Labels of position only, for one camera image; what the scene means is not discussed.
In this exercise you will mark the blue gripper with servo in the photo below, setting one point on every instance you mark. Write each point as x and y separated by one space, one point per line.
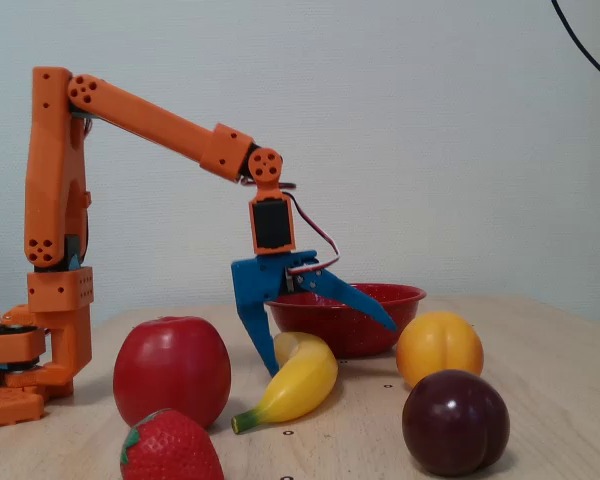
261 280

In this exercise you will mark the yellow toy banana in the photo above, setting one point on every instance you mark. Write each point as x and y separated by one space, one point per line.
300 385

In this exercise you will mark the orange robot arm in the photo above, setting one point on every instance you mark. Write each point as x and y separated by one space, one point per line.
150 120

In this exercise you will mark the orange robot base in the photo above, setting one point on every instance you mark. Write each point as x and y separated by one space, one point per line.
7 405

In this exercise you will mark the red speckled bowl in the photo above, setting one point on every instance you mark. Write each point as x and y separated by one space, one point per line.
350 330

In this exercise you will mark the orange yellow toy peach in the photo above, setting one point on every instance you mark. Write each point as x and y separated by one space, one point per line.
437 345

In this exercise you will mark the red toy apple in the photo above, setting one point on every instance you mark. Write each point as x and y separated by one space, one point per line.
170 370

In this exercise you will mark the dark purple toy plum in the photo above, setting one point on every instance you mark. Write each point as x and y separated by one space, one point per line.
455 425

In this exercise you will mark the red toy strawberry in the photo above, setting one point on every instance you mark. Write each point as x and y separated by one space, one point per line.
170 450

